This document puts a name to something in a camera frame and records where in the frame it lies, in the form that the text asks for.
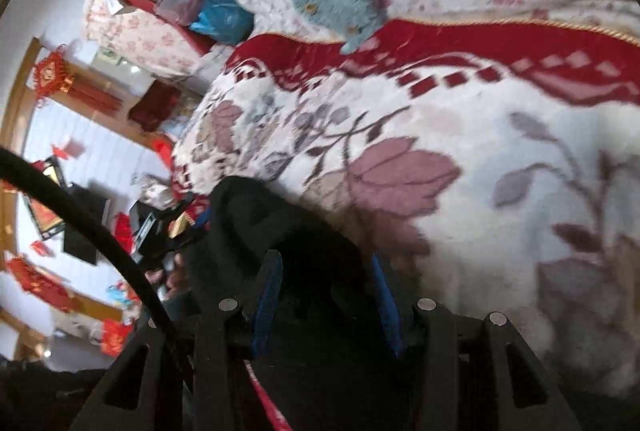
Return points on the black box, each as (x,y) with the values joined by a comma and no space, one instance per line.
(85,221)

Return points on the floral fleece blanket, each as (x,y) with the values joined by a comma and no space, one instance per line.
(500,171)

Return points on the floral pillow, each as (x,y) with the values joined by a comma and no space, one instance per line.
(145,41)

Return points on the red knot wall decoration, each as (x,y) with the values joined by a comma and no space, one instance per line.
(50,73)

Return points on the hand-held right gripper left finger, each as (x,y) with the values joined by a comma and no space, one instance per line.
(265,306)

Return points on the clear plastic bag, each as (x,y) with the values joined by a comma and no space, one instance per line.
(177,1)

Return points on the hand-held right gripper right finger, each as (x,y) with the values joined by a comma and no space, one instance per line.
(387,306)

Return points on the red paper decoration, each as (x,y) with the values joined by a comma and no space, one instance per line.
(40,283)

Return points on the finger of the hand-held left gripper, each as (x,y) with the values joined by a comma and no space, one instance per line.
(205,218)

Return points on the blue plastic bag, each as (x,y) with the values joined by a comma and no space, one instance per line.
(220,18)

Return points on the person's left hand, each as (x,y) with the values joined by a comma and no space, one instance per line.
(167,280)

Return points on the black pants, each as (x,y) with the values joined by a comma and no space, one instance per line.
(300,261)

